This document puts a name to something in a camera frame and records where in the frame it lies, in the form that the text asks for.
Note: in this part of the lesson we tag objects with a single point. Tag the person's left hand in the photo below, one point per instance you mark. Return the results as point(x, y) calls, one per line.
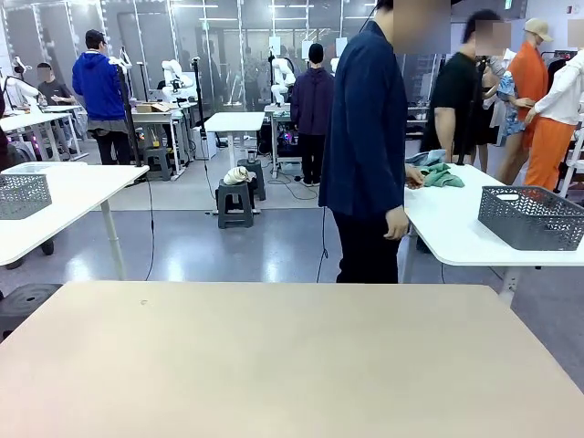
point(414, 177)

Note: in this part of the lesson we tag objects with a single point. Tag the person's right hand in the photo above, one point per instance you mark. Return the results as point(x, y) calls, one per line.
point(396, 226)

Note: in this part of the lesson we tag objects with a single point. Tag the green towel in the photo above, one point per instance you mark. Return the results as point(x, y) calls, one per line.
point(440, 178)

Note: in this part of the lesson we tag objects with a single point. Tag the gray plastic basket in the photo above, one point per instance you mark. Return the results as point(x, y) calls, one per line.
point(23, 196)
point(524, 219)

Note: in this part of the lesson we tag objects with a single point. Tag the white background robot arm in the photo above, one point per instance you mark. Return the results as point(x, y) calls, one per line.
point(18, 82)
point(283, 77)
point(175, 77)

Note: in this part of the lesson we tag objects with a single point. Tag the black tripod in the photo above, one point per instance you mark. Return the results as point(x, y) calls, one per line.
point(464, 155)

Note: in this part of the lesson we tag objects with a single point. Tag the wooden shoe shelf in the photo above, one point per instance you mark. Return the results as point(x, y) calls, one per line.
point(417, 118)

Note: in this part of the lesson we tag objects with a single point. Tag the person in navy jacket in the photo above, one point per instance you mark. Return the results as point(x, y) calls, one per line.
point(365, 137)

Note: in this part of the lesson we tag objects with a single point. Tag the person in black t-shirt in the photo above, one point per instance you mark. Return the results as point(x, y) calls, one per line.
point(449, 100)

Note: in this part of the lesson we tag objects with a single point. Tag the person in purple hoodie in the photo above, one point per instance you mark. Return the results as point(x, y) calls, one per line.
point(312, 100)

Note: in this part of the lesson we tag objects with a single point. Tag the gray plastic stool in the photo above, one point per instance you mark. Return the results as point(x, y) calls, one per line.
point(157, 162)
point(235, 201)
point(260, 182)

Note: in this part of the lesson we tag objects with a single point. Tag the gray robot workbench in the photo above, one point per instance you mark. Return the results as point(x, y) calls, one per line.
point(280, 118)

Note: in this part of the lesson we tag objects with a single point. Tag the metal cup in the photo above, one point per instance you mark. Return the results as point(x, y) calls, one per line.
point(253, 158)

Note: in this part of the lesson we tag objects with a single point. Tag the beige cloth bundle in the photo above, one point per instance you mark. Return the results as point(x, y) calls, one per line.
point(237, 175)

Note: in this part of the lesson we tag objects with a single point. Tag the gray desk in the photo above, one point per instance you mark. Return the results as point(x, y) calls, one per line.
point(155, 116)

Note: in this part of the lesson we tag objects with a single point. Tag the cardboard box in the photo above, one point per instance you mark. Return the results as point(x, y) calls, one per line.
point(153, 107)

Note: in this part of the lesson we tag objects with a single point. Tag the person in blue hoodie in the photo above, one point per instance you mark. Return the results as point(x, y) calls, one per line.
point(98, 86)

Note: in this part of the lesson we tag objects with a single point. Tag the seated person black shirt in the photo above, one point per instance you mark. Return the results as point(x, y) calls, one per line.
point(55, 91)

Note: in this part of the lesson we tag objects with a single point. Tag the black plastic stool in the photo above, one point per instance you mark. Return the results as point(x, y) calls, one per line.
point(27, 303)

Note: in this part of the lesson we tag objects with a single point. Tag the black camera stand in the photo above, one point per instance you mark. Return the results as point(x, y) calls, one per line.
point(198, 100)
point(130, 123)

